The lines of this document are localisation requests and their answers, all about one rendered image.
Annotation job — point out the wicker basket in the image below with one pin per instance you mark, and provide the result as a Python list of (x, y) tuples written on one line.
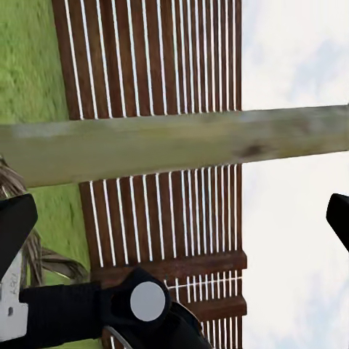
[(39, 257)]

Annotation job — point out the tree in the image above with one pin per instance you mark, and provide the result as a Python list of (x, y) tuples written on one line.
[(64, 152)]

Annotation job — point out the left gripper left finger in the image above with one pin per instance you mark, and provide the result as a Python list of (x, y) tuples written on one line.
[(18, 215)]

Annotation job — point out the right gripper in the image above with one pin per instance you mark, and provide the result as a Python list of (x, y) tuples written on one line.
[(46, 319)]

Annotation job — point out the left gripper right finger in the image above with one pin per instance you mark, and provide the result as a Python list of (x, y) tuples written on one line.
[(337, 215)]

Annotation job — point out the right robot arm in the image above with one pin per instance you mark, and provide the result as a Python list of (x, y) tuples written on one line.
[(140, 312)]

